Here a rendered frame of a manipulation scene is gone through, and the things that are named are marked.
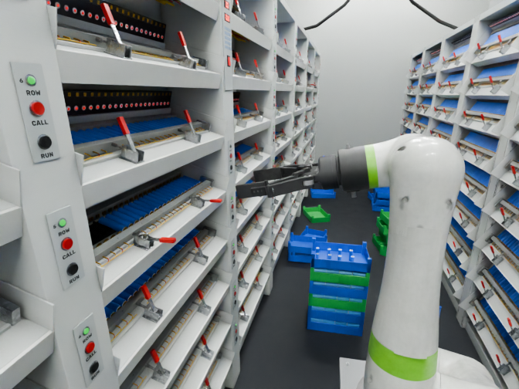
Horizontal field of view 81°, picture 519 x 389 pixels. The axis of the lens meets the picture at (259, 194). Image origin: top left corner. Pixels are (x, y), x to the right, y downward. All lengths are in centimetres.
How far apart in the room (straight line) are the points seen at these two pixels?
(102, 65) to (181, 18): 56
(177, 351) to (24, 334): 53
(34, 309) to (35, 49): 36
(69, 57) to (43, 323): 39
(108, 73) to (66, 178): 20
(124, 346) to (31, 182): 43
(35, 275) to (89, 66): 32
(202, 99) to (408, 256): 79
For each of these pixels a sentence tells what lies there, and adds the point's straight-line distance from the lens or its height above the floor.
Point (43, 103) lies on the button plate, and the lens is 51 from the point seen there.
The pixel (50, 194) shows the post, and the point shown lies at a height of 114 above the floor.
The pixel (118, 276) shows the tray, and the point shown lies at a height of 94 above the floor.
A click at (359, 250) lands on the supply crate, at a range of 186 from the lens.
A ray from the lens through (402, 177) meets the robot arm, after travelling 53.
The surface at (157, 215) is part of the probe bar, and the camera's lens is 81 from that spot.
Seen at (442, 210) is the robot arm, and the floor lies 110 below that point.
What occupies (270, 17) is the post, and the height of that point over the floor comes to 163.
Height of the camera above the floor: 127
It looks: 18 degrees down
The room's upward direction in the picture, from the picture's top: straight up
